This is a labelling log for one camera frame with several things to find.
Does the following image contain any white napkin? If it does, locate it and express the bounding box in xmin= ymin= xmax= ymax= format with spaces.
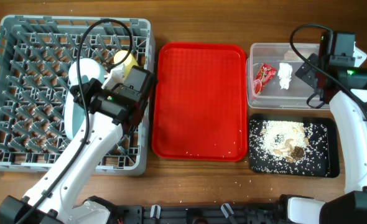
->
xmin=277 ymin=63 xmax=293 ymax=90

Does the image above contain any yellow plastic cup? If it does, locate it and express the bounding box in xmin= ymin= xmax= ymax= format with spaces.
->
xmin=111 ymin=50 xmax=138 ymax=80

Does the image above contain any red candy wrapper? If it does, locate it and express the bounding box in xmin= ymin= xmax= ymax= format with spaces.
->
xmin=254 ymin=63 xmax=277 ymax=95

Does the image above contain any food scraps and rice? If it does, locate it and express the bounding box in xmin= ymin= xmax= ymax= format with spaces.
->
xmin=250 ymin=119 xmax=330 ymax=175

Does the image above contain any light blue plate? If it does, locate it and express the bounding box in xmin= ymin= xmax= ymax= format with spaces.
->
xmin=63 ymin=92 xmax=85 ymax=140

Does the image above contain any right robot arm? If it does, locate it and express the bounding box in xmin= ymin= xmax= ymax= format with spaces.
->
xmin=281 ymin=27 xmax=367 ymax=223

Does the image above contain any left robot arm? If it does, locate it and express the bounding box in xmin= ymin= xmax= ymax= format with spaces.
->
xmin=0 ymin=66 xmax=157 ymax=223

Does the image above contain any grey dishwasher rack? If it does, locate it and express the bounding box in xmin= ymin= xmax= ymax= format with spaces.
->
xmin=0 ymin=15 xmax=156 ymax=172

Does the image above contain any clear plastic bin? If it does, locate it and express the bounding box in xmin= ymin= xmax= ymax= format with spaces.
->
xmin=246 ymin=43 xmax=314 ymax=110

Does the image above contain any red plastic tray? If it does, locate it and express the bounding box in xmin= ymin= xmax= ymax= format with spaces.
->
xmin=152 ymin=42 xmax=248 ymax=162

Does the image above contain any black rectangular tray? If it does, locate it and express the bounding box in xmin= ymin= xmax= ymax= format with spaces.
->
xmin=248 ymin=113 xmax=340 ymax=179

